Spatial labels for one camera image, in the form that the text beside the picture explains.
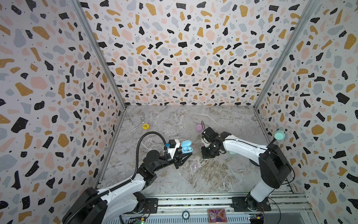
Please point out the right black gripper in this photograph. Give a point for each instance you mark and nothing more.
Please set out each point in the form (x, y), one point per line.
(209, 143)

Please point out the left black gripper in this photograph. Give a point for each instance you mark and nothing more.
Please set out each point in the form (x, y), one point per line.
(179, 160)

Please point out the blue charging case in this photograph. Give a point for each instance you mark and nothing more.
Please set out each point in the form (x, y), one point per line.
(186, 147)

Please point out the pink charging case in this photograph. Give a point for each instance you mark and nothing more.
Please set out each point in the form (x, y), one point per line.
(199, 128)

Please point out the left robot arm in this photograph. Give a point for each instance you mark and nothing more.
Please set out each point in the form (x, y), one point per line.
(103, 205)

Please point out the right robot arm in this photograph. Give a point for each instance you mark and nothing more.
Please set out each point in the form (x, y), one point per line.
(273, 165)

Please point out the round white badge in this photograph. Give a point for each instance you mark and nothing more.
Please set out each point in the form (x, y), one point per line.
(185, 215)

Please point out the pink square tag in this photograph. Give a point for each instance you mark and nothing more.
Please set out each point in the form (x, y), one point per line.
(217, 216)

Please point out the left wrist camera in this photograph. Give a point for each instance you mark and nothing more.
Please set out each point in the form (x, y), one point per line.
(171, 147)

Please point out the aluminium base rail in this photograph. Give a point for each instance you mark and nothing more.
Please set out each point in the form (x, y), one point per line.
(285, 209)

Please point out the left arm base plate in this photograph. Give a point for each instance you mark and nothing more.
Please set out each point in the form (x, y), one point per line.
(148, 206)

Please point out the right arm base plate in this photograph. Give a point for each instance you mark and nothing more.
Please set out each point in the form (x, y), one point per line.
(248, 204)

